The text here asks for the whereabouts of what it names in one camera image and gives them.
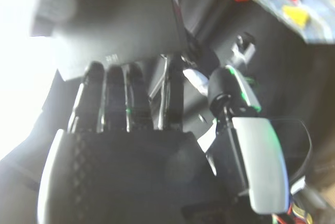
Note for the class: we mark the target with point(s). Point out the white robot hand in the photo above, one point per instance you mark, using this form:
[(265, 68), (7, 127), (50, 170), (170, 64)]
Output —
[(117, 177)]

